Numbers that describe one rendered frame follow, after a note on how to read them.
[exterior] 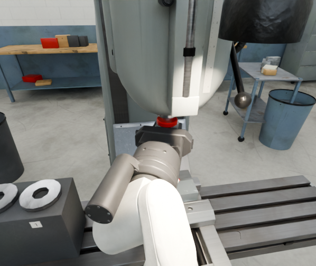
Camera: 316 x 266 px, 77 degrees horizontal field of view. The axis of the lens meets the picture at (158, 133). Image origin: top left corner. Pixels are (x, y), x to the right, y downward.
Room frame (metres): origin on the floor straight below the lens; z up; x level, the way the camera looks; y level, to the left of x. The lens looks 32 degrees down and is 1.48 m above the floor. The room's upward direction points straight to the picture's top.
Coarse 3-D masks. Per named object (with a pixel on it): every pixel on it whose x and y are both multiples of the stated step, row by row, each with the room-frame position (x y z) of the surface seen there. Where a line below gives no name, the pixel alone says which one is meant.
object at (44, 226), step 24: (0, 192) 0.33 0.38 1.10; (24, 192) 0.33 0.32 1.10; (48, 192) 0.33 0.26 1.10; (72, 192) 0.36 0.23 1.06; (0, 216) 0.27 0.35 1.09; (24, 216) 0.27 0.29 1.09; (48, 216) 0.27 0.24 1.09; (72, 216) 0.32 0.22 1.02; (0, 240) 0.25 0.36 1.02; (24, 240) 0.26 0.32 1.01; (48, 240) 0.27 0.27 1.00; (72, 240) 0.28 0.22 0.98; (0, 264) 0.25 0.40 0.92; (24, 264) 0.25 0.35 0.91
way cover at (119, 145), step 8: (184, 120) 0.77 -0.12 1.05; (120, 128) 0.72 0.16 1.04; (128, 128) 0.73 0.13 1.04; (136, 128) 0.73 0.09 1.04; (184, 128) 0.76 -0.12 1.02; (120, 136) 0.71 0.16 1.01; (128, 136) 0.71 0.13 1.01; (120, 144) 0.69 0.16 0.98; (128, 144) 0.70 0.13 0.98; (120, 152) 0.68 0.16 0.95; (128, 152) 0.68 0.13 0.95; (184, 160) 0.68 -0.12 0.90; (184, 168) 0.66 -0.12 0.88
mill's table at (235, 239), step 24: (216, 192) 0.50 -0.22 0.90; (240, 192) 0.51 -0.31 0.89; (264, 192) 0.50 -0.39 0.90; (288, 192) 0.50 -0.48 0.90; (312, 192) 0.50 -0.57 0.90; (216, 216) 0.40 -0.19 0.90; (240, 216) 0.40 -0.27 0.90; (264, 216) 0.40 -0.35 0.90; (288, 216) 0.40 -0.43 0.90; (312, 216) 0.42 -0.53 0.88; (240, 240) 0.32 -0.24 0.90; (264, 240) 0.32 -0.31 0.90; (288, 240) 0.33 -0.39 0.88; (312, 240) 0.35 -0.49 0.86; (48, 264) 0.26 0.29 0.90; (72, 264) 0.26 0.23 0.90; (96, 264) 0.26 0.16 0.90; (120, 264) 0.26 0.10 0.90
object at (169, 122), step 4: (156, 120) 0.39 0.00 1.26; (160, 120) 0.38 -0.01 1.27; (164, 120) 0.38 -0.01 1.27; (168, 120) 0.38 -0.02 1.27; (172, 120) 0.38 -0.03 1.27; (176, 120) 0.38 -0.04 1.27; (160, 124) 0.37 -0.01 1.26; (164, 124) 0.37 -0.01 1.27; (168, 124) 0.37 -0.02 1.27; (172, 124) 0.37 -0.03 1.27; (176, 124) 0.38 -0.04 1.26
